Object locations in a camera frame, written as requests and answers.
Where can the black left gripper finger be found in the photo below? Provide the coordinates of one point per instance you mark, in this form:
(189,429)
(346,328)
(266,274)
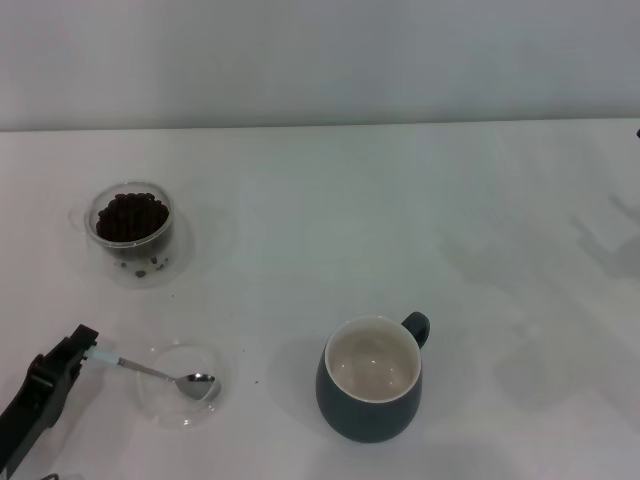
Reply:
(70,347)
(67,375)

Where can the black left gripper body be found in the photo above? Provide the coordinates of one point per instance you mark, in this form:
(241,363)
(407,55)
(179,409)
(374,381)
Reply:
(25,415)

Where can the empty clear glass saucer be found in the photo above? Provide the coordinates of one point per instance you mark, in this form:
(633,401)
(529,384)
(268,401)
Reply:
(170,415)

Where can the coffee beans pile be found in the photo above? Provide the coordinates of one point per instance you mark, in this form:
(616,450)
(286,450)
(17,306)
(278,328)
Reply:
(131,216)

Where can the dark green ceramic mug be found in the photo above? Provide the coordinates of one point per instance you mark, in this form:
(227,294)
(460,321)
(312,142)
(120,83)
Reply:
(365,415)

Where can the clear glass saucer with beans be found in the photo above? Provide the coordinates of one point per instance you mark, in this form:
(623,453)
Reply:
(182,250)

